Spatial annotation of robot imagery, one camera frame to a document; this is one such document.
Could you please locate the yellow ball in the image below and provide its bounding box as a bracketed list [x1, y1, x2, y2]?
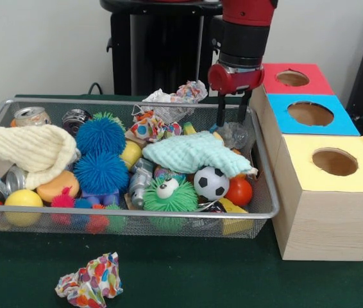
[121, 140, 144, 170]
[3, 189, 44, 227]

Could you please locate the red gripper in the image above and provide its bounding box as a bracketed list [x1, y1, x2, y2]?
[208, 62, 266, 128]

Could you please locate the black cable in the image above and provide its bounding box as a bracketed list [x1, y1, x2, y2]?
[88, 81, 105, 96]

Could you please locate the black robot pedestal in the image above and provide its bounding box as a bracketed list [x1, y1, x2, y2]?
[100, 0, 235, 97]

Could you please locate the grey robot toy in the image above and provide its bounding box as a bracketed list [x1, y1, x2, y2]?
[129, 158, 155, 209]

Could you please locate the blue spiky ball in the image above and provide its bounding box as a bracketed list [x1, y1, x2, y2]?
[76, 112, 127, 156]
[73, 151, 130, 195]

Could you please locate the black and white soccer ball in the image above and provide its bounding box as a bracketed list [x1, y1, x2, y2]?
[194, 166, 230, 201]

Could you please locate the wooden box with three holes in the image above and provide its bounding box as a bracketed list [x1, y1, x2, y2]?
[249, 62, 363, 262]

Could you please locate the crushed silver can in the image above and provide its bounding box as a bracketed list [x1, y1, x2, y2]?
[12, 107, 51, 128]

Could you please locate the crushed clear plastic bottle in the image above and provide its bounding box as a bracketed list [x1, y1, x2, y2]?
[210, 121, 254, 151]

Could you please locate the mint green waffle cloth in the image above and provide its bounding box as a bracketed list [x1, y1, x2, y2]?
[143, 132, 254, 180]

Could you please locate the orange round disc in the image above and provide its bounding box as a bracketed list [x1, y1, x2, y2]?
[36, 170, 80, 205]

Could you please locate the wire mesh bin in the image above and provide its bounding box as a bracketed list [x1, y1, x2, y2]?
[0, 98, 280, 240]

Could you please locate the yellow cheese wedge toy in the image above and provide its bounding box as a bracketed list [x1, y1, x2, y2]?
[219, 198, 254, 235]

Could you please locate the red ball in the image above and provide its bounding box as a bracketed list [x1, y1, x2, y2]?
[226, 176, 253, 207]

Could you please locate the cream waffle cloth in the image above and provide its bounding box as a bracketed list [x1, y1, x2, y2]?
[0, 124, 80, 191]

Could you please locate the green fuzzy toy with eyes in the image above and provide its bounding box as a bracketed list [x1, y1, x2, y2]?
[143, 175, 199, 233]

